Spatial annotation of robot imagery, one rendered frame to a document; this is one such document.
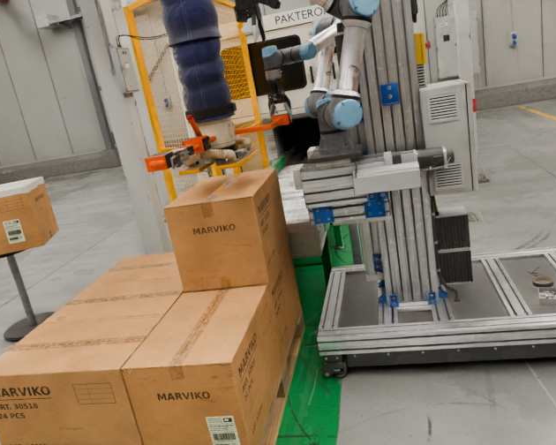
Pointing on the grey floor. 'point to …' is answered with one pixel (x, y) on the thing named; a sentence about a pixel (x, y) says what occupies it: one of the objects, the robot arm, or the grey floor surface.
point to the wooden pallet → (283, 384)
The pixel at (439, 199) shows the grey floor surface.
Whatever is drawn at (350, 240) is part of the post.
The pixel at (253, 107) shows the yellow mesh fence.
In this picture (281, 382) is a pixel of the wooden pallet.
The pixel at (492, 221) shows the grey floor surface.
